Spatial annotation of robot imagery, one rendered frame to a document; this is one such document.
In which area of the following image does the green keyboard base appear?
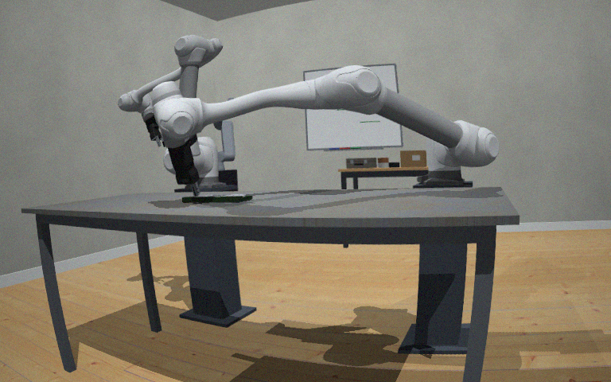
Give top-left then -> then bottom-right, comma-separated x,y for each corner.
182,194 -> 252,203

